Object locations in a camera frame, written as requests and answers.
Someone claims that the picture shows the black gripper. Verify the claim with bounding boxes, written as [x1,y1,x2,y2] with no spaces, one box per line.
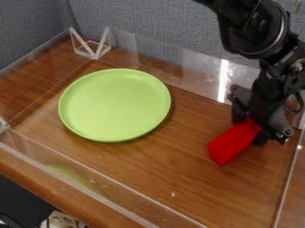
[228,50,305,144]

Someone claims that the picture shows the red rectangular block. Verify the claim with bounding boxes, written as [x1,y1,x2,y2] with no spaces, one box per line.
[208,118,261,166]

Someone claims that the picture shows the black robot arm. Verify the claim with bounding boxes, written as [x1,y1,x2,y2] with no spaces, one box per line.
[195,0,305,144]

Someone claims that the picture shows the light green plate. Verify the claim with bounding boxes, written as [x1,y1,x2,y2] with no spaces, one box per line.
[59,69,172,143]

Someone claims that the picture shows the white power strip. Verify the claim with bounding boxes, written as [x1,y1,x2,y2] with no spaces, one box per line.
[38,210,86,228]

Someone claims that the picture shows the black cable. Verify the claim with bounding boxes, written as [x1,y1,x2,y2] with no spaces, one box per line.
[284,90,305,115]

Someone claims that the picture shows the clear acrylic enclosure wall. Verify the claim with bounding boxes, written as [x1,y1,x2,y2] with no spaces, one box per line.
[0,29,305,228]

